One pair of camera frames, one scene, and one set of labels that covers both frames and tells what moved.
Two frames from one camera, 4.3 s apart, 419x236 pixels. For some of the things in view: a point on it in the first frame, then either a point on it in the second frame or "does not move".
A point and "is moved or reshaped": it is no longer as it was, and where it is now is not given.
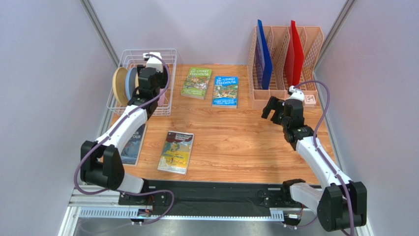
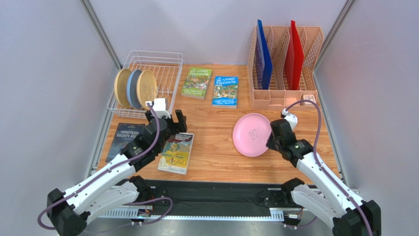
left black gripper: [164, 77] -> [181, 119]
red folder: [294, 59] does not move
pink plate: [161, 101] is moved or reshaped
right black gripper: [277, 111] -> [273, 142]
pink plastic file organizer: [280, 58] does not move
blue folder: [268, 66] does not move
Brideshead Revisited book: [175, 155] does not move
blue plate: [130, 85] does not move
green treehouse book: [197, 83] does not move
